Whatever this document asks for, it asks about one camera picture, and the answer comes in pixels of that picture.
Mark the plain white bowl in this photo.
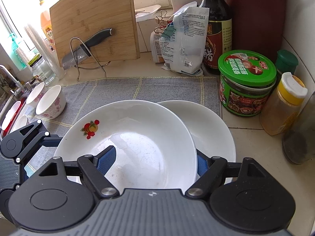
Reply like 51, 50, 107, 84
1, 101, 28, 136

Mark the pink floral white bowl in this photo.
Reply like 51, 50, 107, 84
35, 85, 66, 119

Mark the white fruit-print plate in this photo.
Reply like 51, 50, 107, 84
55, 100, 197, 191

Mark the steel sink faucet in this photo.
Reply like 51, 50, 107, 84
0, 65, 32, 96

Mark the grey checked dish mat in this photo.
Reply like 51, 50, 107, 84
24, 76, 222, 175

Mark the glass jar with label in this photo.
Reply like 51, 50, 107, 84
28, 53, 56, 85

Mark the stack of clear cups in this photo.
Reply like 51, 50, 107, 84
24, 25, 66, 80

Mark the dark glass bottle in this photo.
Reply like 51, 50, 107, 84
283, 93, 315, 165

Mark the yellow-cap spice bottle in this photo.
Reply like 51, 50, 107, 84
259, 72, 308, 136

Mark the green-lid sauce jar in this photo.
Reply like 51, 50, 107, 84
218, 50, 277, 117

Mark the white seasoning bag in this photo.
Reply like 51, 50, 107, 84
160, 1, 209, 77

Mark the orange oil bottle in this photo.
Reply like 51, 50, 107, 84
40, 0, 56, 50

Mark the dark soy sauce bottle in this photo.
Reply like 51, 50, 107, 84
200, 0, 232, 75

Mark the green-cap dark bottle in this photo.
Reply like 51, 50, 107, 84
275, 50, 298, 86

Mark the red-white seasoning bag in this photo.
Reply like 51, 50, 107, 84
150, 31, 164, 63

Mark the teal binder clip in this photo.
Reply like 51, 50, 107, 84
161, 25, 176, 38

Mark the bamboo cutting board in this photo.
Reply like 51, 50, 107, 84
50, 0, 140, 62

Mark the steel wire board rack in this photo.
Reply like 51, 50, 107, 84
69, 37, 110, 82

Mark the black-handled kitchen knife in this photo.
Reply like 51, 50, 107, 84
61, 28, 114, 70

